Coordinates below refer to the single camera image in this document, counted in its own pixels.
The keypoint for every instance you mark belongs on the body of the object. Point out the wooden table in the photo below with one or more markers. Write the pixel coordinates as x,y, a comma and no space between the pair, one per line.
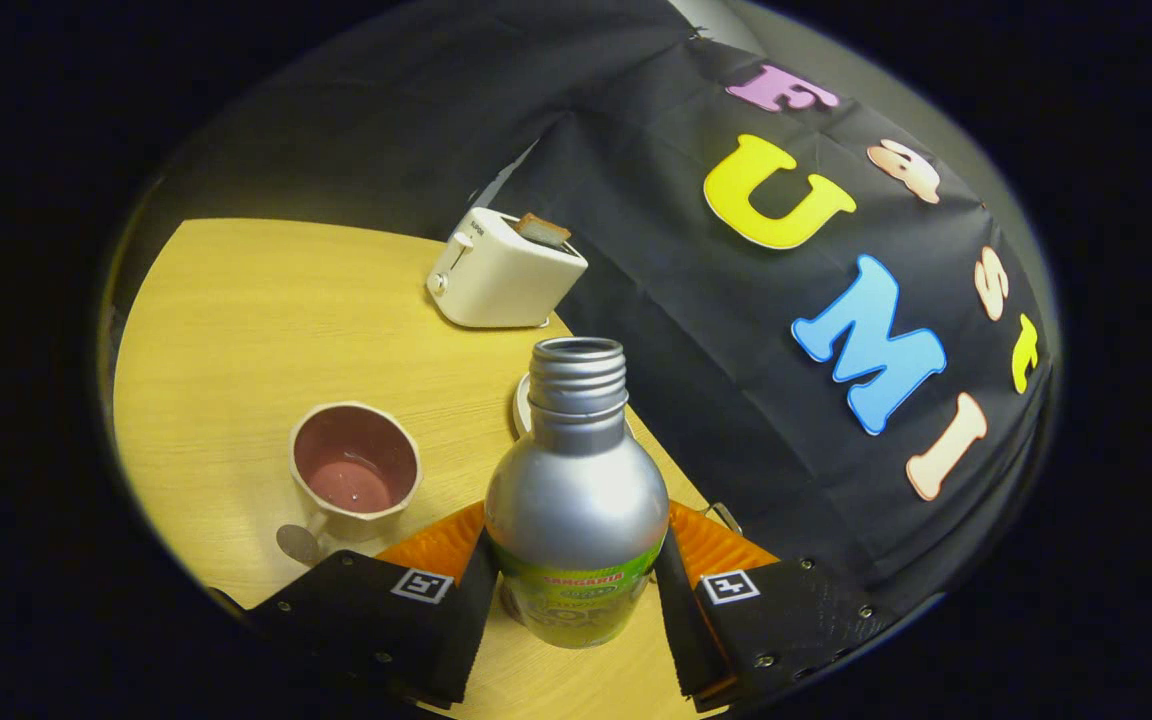
256,340

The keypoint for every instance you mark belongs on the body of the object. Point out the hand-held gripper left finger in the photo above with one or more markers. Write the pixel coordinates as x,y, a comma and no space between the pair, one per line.
461,630

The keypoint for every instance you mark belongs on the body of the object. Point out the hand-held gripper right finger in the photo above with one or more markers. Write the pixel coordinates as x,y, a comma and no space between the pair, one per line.
686,630

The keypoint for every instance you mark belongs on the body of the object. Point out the white round plate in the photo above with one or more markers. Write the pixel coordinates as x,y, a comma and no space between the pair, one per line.
521,405

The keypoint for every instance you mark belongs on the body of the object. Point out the silver juice bottle green label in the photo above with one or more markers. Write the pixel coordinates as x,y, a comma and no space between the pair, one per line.
576,480

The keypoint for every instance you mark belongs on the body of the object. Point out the white toaster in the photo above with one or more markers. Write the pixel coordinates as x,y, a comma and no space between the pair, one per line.
496,285

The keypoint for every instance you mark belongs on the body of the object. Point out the toast slice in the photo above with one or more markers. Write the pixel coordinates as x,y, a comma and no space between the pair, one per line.
541,230

